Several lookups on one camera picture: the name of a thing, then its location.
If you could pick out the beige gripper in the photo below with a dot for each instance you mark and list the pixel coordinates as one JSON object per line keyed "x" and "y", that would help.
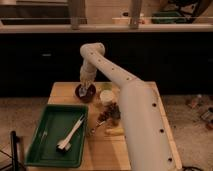
{"x": 86, "y": 78}

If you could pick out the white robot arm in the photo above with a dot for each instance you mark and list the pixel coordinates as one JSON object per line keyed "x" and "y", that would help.
{"x": 147, "y": 141}

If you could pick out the purple bowl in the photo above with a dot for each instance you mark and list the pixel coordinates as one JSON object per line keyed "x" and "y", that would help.
{"x": 86, "y": 96}

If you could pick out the white round cup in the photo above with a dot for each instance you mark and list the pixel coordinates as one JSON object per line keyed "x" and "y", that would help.
{"x": 106, "y": 97}

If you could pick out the metal spoon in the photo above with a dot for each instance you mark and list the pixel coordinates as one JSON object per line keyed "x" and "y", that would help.
{"x": 94, "y": 129}

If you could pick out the green plastic tray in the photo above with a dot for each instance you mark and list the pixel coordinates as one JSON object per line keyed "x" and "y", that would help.
{"x": 54, "y": 125}

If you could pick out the yellow banana toy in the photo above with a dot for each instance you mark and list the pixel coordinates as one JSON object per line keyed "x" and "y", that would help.
{"x": 114, "y": 131}

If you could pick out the white spatula brush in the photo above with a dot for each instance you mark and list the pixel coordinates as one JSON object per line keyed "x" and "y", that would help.
{"x": 64, "y": 144}

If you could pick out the green box on shelf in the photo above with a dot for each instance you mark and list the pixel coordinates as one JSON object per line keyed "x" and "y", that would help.
{"x": 168, "y": 17}

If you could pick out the black stand frame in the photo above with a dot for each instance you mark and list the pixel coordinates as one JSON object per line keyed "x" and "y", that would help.
{"x": 14, "y": 164}

